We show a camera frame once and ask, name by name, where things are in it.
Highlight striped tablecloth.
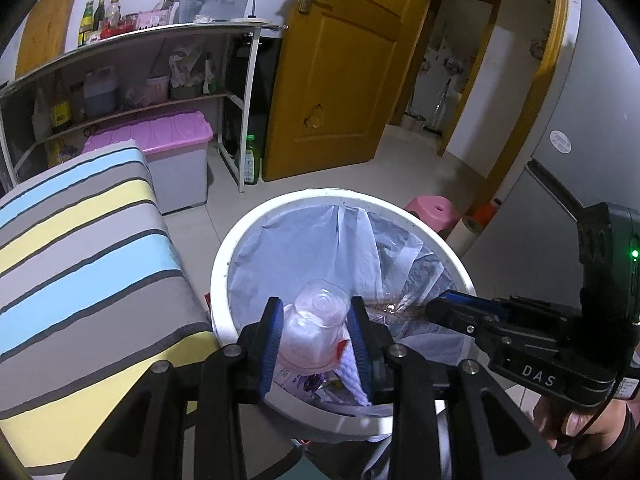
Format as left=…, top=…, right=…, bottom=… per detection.
left=0, top=146, right=221, bottom=478

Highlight white plastic bottle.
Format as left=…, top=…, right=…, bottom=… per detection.
left=31, top=87, right=52, bottom=141

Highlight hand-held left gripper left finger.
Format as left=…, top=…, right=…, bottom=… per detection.
left=65, top=296, right=285, bottom=480

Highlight green drink bottle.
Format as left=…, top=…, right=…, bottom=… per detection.
left=243, top=133, right=261, bottom=186

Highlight clear plastic cup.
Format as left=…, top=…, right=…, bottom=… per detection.
left=277, top=280, right=351, bottom=373

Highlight purple plastic jug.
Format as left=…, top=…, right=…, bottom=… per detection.
left=82, top=67, right=118, bottom=117

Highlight pink plastic bucket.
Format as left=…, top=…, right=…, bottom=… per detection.
left=145, top=74, right=171, bottom=103

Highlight grey refrigerator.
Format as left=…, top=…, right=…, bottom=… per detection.
left=492, top=0, right=640, bottom=311

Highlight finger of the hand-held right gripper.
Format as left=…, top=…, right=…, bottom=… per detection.
left=425, top=297, right=502, bottom=350
left=444, top=289, right=581, bottom=330

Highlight mop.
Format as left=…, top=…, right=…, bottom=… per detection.
left=422, top=77, right=453, bottom=136

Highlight person's right hand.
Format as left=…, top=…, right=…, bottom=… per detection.
left=531, top=392, right=632, bottom=454

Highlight red packet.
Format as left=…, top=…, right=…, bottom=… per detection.
left=100, top=22, right=136, bottom=40

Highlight pink lid storage box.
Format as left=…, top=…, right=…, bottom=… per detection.
left=82, top=110, right=215, bottom=216

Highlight clear lidded storage container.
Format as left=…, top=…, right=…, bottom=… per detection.
left=176, top=0, right=255, bottom=25

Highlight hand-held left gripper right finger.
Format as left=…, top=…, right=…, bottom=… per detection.
left=349, top=295, right=576, bottom=480

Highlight white paper roll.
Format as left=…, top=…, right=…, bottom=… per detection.
left=447, top=215, right=483, bottom=257

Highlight crumpled plastic bags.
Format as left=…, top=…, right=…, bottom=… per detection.
left=167, top=42, right=211, bottom=88

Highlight white shelf unit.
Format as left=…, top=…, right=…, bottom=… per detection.
left=0, top=22, right=288, bottom=196

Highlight green glass bottle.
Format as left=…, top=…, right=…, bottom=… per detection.
left=77, top=1, right=96, bottom=48

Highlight orange container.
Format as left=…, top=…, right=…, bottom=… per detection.
left=472, top=199, right=503, bottom=228

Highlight yellow door frame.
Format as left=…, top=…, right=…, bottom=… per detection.
left=435, top=0, right=572, bottom=226

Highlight person's right forearm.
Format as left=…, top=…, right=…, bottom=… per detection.
left=565, top=405, right=640, bottom=480

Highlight pink basket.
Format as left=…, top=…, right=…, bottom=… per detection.
left=136, top=9, right=173, bottom=31

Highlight yellow wooden door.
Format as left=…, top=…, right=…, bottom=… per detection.
left=262, top=0, right=437, bottom=183

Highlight wooden cutting board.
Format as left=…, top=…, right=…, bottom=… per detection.
left=15, top=0, right=81, bottom=81

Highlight white round trash bin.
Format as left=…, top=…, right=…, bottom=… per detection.
left=209, top=188, right=476, bottom=443

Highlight clear plastic bin liner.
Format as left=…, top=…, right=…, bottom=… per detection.
left=227, top=202, right=467, bottom=406

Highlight yellow label oil bottle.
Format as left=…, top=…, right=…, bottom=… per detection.
left=50, top=70, right=72, bottom=133

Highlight pink plastic stool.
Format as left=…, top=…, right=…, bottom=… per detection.
left=404, top=196, right=462, bottom=233

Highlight large yellow oil bottle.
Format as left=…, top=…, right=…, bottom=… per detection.
left=47, top=139, right=78, bottom=166

